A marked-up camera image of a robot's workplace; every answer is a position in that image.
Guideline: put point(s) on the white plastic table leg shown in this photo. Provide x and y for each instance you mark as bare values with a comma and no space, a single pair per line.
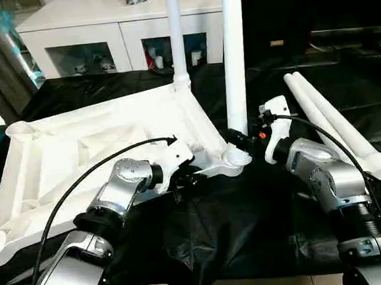
306,103
177,34
234,63
341,124

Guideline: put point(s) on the white plastic table top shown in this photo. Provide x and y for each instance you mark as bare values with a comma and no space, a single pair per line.
79,151

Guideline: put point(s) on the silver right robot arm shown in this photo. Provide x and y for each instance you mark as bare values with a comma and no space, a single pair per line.
338,177

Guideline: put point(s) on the black table mat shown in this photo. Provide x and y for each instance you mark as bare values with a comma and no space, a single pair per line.
233,228

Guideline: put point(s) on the small beige label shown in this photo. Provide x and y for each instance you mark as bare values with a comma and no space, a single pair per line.
276,43

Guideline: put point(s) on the white glass-door cabinet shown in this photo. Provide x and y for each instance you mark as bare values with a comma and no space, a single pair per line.
85,18

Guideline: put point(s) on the teal white plastic package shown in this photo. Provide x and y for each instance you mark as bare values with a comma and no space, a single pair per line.
25,53

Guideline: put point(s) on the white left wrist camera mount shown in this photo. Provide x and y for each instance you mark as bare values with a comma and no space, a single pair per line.
173,153

